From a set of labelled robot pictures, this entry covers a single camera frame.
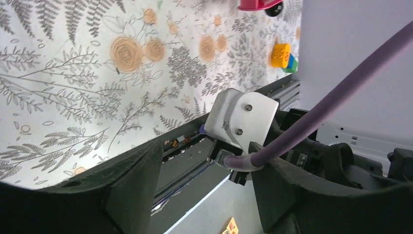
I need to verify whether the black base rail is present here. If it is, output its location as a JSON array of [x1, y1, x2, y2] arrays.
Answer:
[[0, 74, 300, 234]]

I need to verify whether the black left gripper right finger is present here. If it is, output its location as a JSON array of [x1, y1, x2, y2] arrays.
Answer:
[[252, 158, 413, 234]]

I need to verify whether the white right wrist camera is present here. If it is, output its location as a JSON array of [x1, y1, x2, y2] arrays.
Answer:
[[204, 88, 279, 155]]

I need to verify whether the yellow blue green toy block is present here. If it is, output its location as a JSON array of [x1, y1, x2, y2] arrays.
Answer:
[[269, 43, 298, 73]]

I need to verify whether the black pink drawer unit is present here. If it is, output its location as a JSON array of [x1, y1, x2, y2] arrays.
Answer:
[[237, 0, 284, 17]]

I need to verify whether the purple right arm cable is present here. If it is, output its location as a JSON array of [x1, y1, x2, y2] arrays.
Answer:
[[214, 19, 413, 173]]

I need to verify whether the white marker pen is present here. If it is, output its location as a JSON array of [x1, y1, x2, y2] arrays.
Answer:
[[199, 124, 206, 135]]

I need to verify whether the floral table mat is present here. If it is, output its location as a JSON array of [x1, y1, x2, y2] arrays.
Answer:
[[0, 0, 303, 189]]

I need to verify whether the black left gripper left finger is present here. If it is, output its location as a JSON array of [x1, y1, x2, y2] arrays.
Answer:
[[0, 141, 164, 234]]

